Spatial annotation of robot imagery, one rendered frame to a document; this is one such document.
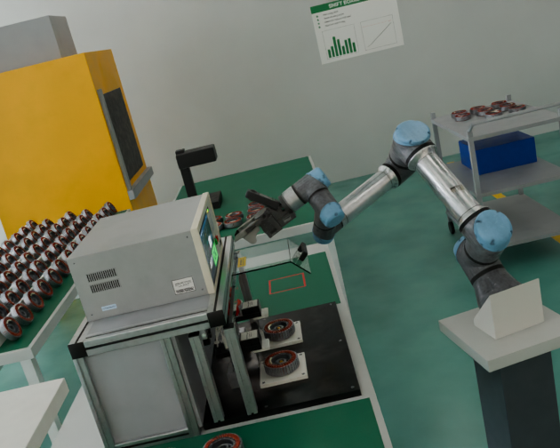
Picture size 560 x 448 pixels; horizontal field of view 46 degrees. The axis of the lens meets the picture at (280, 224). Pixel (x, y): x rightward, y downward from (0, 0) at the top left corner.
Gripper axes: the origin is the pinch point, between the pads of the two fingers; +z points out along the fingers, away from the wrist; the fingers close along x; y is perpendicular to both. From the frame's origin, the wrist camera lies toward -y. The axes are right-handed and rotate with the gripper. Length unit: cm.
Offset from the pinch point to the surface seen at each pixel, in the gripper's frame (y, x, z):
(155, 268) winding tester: -13.2, -28.5, 18.3
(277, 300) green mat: 42, 41, 14
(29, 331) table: -7, 72, 120
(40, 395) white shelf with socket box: -18, -86, 34
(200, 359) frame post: 13.4, -40.1, 22.3
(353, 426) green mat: 49, -54, -3
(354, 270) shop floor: 130, 240, 3
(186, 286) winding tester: -3.2, -28.6, 15.0
